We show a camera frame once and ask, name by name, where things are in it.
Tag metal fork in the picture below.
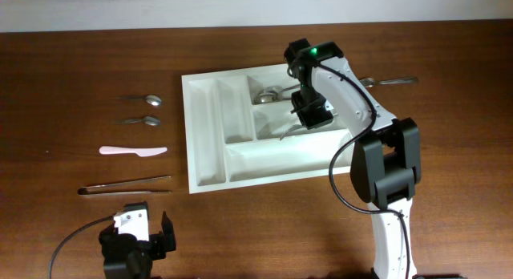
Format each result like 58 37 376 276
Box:
359 76 418 88
279 124 305 141

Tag large metal spoon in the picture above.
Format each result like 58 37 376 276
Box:
258 84 301 95
253 92 291 105

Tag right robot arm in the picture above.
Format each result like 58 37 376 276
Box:
284 38 422 278

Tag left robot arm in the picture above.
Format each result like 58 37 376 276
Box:
99 210 176 279

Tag metal kitchen tongs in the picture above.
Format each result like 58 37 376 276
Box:
77 176 172 197

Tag white plastic cutlery tray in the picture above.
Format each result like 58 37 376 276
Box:
182 64 351 193

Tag pink plastic knife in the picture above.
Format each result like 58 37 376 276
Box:
99 146 168 157

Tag lower small teaspoon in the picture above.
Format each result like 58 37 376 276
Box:
115 116 160 127

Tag small teaspoon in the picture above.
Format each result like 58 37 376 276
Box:
118 95 162 107
115 116 160 127

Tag upper small teaspoon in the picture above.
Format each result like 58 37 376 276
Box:
118 95 162 107

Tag right black cable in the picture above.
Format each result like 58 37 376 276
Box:
286 62 412 279

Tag black cable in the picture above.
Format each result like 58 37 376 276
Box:
286 62 412 279
46 215 115 279

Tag left black cable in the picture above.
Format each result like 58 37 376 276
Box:
46 215 115 279

